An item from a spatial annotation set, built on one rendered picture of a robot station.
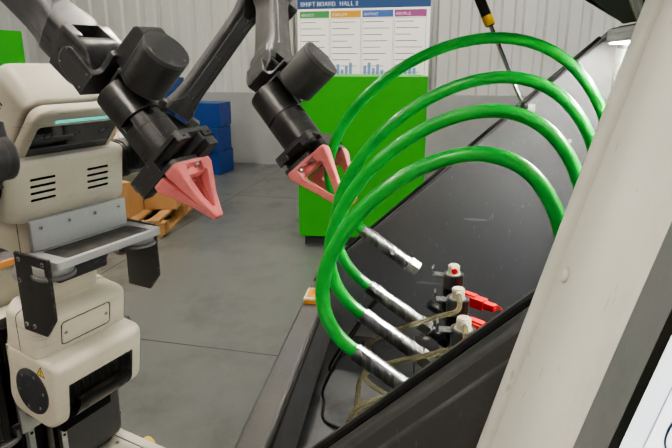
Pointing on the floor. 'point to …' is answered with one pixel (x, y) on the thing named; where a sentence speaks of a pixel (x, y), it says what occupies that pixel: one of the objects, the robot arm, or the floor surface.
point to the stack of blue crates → (206, 111)
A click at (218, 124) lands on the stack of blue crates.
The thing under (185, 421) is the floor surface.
